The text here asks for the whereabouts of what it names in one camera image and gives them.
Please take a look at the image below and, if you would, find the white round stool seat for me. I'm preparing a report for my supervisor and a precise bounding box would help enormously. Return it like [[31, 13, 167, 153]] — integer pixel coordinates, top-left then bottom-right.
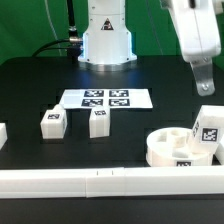
[[146, 127, 213, 167]]

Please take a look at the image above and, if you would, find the black cable with connector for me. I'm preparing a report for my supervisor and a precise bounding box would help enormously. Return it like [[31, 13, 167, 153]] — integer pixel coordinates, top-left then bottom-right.
[[32, 0, 84, 63]]

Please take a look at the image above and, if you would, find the white sheet with tags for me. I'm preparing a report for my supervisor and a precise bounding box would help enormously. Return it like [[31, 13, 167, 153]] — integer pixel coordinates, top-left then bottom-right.
[[59, 89, 153, 109]]

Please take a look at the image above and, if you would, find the white front barrier rail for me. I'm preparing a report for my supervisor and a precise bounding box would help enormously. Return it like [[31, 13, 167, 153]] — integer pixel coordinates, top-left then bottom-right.
[[0, 165, 224, 199]]

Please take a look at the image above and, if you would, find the thin grey cable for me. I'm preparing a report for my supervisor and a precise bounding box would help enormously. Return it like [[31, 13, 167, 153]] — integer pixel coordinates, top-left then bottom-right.
[[44, 0, 64, 57]]

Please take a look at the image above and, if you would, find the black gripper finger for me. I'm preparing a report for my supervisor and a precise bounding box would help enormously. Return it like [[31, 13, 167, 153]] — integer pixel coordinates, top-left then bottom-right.
[[190, 58, 215, 96]]

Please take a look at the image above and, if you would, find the white left barrier rail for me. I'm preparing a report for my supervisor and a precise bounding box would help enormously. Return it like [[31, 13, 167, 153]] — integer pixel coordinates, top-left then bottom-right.
[[0, 123, 7, 150]]

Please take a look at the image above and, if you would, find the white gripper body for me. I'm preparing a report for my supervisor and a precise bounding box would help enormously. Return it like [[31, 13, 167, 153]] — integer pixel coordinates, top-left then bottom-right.
[[168, 0, 222, 62]]

